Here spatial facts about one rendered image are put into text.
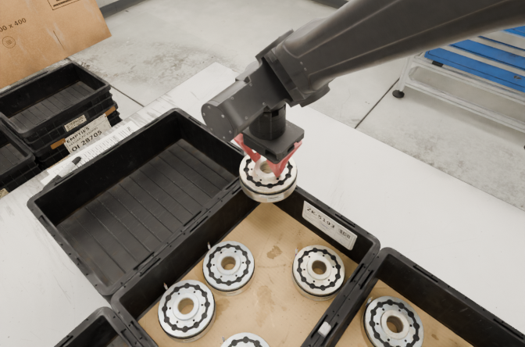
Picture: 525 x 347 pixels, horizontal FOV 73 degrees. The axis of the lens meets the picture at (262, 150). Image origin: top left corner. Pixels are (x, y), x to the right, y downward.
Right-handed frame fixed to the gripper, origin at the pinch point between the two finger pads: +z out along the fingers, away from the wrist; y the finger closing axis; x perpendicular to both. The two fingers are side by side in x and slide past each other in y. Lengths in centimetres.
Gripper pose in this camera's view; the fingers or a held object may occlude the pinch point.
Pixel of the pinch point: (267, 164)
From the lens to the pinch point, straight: 61.8
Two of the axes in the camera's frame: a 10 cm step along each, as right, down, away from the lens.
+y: 7.5, 4.8, -4.6
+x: 6.6, -5.7, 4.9
